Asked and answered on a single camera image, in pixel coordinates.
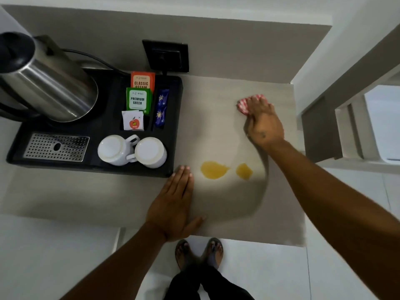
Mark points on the person's left hand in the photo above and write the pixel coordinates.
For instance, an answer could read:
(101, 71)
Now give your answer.
(172, 209)

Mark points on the person's right hand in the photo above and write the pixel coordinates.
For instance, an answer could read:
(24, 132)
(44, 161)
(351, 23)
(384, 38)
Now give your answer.
(262, 124)

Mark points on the person's right fingers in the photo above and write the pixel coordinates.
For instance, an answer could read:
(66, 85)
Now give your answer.
(254, 104)

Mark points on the person's left thumb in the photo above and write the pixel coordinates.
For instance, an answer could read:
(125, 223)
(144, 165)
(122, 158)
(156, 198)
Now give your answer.
(197, 224)

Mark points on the red white checked cloth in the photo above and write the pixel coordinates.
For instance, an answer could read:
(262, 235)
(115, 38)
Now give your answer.
(247, 104)

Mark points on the person's left forearm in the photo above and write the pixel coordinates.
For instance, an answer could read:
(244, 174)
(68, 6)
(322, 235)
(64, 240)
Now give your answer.
(118, 265)

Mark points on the person's right forearm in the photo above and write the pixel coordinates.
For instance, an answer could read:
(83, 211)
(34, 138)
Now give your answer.
(340, 215)

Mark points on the person's right foot in sandal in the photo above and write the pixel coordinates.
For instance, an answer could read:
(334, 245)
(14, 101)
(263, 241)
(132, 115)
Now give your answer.
(213, 253)

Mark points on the person's foot in sandal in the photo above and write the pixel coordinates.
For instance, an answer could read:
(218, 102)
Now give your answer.
(213, 253)
(183, 254)

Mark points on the person's left foot in sandal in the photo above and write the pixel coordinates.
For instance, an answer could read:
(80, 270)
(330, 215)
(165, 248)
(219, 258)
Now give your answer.
(183, 254)

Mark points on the large yellow liquid spill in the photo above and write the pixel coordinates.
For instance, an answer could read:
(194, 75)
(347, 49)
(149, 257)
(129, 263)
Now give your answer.
(213, 170)

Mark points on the person's black trousers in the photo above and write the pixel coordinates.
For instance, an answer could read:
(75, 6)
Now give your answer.
(206, 285)

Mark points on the small yellow liquid spill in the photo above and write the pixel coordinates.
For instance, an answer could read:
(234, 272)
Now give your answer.
(243, 171)

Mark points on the white ceramic cup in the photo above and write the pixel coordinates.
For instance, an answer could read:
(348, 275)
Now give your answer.
(151, 152)
(114, 149)

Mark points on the blue sachet with star print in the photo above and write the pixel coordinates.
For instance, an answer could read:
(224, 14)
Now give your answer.
(161, 107)

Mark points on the orange tea bag packet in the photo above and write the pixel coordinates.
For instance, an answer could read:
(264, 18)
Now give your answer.
(143, 80)

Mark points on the green tea bag packet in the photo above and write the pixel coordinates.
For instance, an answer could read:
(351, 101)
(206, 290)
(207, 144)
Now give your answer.
(137, 100)

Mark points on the white sachet with red apple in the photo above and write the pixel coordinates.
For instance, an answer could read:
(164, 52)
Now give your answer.
(133, 120)

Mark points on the black plastic tray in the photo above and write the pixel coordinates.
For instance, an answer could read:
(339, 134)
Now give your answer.
(106, 121)

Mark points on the perforated metal drip grate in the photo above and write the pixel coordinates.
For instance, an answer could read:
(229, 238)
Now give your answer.
(56, 147)

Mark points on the stainless steel electric kettle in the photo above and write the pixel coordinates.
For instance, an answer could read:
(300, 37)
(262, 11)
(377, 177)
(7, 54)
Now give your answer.
(43, 78)

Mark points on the black wall socket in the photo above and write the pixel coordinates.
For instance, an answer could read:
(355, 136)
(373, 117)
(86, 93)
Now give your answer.
(166, 56)

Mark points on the white window frame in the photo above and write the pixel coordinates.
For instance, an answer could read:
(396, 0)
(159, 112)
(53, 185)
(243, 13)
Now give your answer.
(368, 121)

